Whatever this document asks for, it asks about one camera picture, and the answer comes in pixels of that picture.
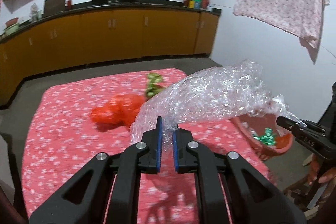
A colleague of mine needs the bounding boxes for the green foil wrapper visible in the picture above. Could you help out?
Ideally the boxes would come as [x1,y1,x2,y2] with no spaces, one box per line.
[252,128,276,146]

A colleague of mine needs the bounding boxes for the red plastic basket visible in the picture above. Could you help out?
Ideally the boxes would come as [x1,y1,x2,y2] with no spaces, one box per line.
[230,114,293,160]

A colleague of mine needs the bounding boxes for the clear bubble wrap sheet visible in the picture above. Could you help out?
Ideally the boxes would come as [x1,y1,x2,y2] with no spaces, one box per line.
[130,60,306,146]

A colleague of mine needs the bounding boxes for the large orange plastic bag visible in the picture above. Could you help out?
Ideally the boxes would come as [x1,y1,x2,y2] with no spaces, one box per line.
[89,94,145,129]

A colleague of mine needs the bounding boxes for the green plastic bag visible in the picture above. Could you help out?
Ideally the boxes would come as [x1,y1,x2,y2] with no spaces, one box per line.
[145,72,165,100]

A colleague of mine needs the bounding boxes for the brown lower kitchen cabinets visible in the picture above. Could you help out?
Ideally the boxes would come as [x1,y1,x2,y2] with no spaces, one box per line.
[1,1,222,106]

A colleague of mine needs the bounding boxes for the person's right hand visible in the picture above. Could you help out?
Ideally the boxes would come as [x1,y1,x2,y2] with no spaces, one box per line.
[307,154,336,187]

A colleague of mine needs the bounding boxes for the red floral tablecloth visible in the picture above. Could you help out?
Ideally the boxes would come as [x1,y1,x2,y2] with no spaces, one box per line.
[21,68,271,224]

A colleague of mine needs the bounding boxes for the small metal cup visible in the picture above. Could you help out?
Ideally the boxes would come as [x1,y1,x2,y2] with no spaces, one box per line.
[206,5,216,12]

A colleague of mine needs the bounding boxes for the stacked bowls on counter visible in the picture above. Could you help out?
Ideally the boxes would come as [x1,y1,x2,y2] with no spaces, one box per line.
[4,18,19,36]

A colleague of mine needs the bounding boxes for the glass jar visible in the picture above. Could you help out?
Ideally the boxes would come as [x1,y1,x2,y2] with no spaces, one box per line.
[30,3,39,22]

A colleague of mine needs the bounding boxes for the red bottle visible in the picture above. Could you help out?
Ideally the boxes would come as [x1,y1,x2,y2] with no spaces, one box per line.
[66,0,72,10]

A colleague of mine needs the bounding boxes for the dark cutting board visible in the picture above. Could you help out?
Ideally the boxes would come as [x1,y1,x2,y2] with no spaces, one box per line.
[42,0,66,18]

